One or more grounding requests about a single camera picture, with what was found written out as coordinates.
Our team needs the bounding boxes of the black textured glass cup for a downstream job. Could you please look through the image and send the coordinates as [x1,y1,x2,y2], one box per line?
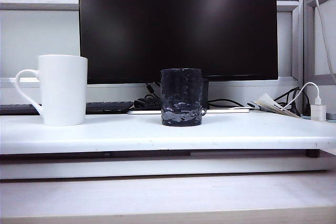
[160,68,210,127]

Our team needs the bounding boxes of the white raised board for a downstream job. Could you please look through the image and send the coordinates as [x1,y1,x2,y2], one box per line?
[0,110,336,155]

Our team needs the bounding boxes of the black keyboard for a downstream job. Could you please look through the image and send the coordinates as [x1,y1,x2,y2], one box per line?
[0,100,134,116]

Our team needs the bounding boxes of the white lower shelf board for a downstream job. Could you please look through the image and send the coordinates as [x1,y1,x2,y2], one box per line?
[0,153,329,180]

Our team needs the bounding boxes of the black computer monitor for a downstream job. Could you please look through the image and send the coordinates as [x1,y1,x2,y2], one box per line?
[78,0,279,85]

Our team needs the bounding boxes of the folded paper booklet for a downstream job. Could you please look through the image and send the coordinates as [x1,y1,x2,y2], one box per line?
[248,92,302,119]

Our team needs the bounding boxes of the white ceramic mug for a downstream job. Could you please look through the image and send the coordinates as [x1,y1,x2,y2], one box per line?
[15,54,89,127]

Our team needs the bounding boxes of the grey side office partition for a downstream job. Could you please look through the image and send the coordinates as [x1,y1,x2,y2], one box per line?
[303,0,336,116]

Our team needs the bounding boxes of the white USB charger block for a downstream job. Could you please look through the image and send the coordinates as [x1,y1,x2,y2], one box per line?
[310,104,328,122]

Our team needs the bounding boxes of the grey back office partition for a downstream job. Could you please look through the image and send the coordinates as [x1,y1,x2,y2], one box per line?
[0,0,305,105]

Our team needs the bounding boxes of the black monitor plug cable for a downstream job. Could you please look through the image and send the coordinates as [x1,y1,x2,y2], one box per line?
[145,82,161,99]

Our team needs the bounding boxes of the black coiled cable bundle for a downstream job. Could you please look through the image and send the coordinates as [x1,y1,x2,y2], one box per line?
[133,97,162,110]

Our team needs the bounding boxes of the black looping desk cable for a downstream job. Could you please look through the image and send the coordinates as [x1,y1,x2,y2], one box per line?
[208,99,254,109]

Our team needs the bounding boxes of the black tangled power cables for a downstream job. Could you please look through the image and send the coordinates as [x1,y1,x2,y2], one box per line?
[274,86,302,112]

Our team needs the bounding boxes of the thin white USB cable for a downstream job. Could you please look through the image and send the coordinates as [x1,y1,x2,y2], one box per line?
[285,81,322,110]

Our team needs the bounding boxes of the thick white cable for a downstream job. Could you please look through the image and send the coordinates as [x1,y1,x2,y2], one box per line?
[314,0,336,83]

